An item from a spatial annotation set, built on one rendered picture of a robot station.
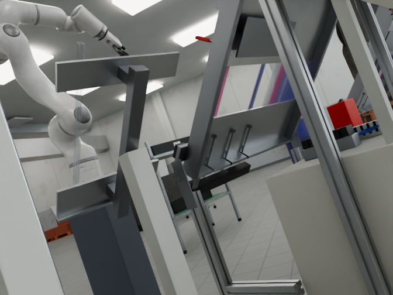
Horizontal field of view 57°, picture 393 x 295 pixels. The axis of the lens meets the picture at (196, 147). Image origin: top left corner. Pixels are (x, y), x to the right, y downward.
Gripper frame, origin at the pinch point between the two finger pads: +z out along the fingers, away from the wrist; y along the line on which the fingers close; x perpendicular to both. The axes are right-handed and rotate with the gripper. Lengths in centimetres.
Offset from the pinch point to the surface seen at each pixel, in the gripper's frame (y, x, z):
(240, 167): -85, -9, 29
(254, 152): -82, -18, 31
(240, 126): -82, -21, 14
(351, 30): -118, -57, -22
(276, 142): -74, -27, 47
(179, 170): -95, 2, -4
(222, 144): -86, -12, 11
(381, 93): -129, -52, -13
